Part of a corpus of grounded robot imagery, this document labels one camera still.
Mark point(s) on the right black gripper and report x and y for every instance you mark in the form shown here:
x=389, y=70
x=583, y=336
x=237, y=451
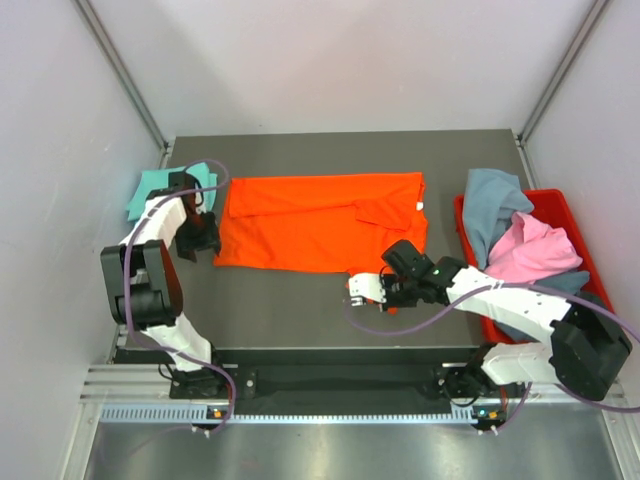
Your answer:
x=388, y=277

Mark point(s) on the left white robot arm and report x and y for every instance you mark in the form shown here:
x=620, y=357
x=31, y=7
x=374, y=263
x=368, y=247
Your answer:
x=142, y=286

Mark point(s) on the folded teal t shirt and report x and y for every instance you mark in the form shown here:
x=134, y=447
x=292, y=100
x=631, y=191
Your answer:
x=158, y=180

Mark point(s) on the corner aluminium post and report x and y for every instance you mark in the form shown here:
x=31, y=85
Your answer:
x=577, y=44
x=99, y=32

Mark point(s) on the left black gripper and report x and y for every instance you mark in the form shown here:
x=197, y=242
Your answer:
x=210, y=238

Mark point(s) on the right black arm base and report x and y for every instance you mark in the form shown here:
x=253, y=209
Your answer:
x=464, y=385

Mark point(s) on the aluminium frame rail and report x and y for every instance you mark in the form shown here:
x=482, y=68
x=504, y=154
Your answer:
x=143, y=384

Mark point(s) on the right corner aluminium post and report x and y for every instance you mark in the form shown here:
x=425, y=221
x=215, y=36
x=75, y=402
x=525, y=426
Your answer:
x=577, y=44

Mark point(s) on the orange t shirt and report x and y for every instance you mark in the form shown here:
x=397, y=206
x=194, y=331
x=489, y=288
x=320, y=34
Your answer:
x=339, y=224

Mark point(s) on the pink t shirt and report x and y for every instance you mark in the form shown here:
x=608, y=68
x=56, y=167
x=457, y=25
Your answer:
x=531, y=250

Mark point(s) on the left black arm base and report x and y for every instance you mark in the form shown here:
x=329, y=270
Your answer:
x=205, y=384

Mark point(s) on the left corner aluminium post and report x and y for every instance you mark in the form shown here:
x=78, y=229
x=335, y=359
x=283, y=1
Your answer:
x=99, y=32

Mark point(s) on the slotted grey cable duct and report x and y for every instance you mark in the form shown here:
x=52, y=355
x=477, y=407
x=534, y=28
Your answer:
x=202, y=414

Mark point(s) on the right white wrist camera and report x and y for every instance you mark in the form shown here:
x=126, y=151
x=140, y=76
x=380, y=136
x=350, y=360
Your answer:
x=366, y=288

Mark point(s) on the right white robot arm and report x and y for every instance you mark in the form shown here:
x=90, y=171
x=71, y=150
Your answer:
x=574, y=340

